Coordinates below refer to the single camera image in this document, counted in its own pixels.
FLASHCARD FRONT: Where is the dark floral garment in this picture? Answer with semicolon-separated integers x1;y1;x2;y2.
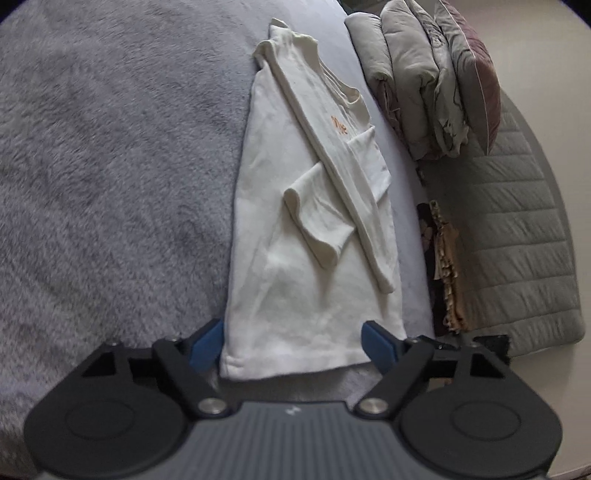
417;200;458;336

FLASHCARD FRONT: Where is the grey quilted headboard cover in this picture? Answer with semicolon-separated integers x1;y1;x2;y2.
424;87;583;359

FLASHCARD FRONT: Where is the grey fleece bed blanket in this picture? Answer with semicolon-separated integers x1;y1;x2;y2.
0;0;437;480

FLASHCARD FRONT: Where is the grey maroon folded duvet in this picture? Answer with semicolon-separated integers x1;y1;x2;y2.
345;0;445;161

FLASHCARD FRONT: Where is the white shirt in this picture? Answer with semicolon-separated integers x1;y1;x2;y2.
219;18;408;382

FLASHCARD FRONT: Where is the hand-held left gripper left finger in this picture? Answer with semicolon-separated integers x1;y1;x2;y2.
81;318;227;418

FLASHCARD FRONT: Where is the grey printed folded quilt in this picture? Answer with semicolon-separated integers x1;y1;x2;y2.
414;0;470;158

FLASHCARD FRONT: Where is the maroon grey pillow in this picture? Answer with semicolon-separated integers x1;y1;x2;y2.
436;0;502;156

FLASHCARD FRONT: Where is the tan ribbed frilled top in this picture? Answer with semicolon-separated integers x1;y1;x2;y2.
428;200;468;334

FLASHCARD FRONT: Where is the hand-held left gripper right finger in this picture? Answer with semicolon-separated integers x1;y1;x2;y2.
355;322;511;418

